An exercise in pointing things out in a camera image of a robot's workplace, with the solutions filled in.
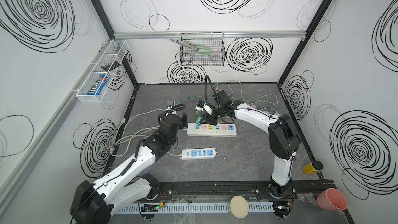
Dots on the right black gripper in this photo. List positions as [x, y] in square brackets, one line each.
[210, 118]

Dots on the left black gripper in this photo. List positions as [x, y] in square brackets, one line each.
[183, 121]

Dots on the long colourful power strip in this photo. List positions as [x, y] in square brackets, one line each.
[207, 130]

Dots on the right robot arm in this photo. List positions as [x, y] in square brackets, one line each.
[284, 140]

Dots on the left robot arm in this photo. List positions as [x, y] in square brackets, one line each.
[98, 202]

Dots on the short blue power strip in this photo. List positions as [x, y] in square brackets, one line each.
[198, 153]

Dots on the black remote control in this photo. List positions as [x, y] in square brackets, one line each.
[110, 66]

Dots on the blue candy packet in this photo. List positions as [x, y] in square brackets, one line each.
[99, 84]

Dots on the beige round lid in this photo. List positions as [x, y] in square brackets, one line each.
[239, 207]

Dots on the yellow block with black cap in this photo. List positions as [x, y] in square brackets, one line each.
[312, 168]

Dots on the pink cup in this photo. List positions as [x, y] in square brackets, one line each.
[332, 200]

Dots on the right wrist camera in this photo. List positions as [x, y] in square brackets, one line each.
[202, 106]

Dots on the black wire basket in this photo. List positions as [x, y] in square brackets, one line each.
[212, 40]

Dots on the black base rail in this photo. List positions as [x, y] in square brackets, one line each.
[260, 190]

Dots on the clear wall shelf basket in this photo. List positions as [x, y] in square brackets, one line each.
[108, 73]

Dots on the white slotted cable duct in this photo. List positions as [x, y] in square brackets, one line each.
[176, 208]

